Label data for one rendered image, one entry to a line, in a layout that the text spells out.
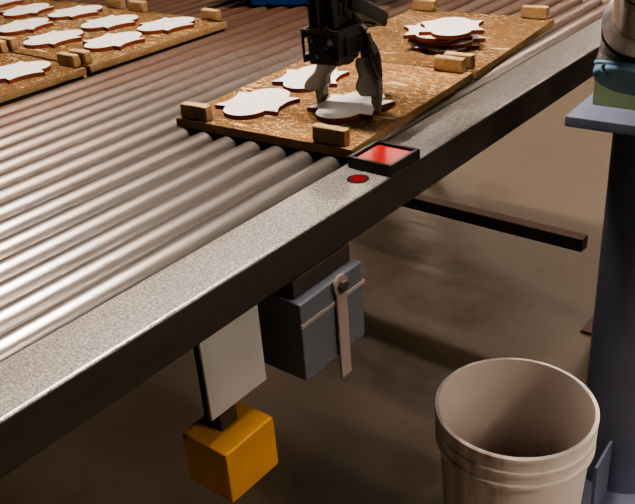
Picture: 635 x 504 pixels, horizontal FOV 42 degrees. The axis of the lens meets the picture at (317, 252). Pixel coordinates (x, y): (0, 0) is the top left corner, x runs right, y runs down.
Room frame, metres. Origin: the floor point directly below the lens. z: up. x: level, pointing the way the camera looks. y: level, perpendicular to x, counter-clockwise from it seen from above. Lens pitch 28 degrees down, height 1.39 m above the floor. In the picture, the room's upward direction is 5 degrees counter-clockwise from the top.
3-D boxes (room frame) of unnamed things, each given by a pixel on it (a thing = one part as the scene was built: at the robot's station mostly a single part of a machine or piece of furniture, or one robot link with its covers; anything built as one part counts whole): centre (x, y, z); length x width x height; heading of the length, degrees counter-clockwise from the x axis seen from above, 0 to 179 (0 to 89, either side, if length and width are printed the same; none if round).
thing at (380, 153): (1.13, -0.11, 0.92); 0.06 x 0.06 x 0.01; 50
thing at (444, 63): (1.49, -0.27, 0.95); 0.06 x 0.02 x 0.03; 53
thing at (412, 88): (1.41, -0.04, 0.93); 0.41 x 0.35 x 0.02; 143
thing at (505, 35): (1.74, -0.29, 0.93); 0.41 x 0.35 x 0.02; 145
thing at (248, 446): (0.84, 0.13, 0.74); 0.09 x 0.08 x 0.24; 140
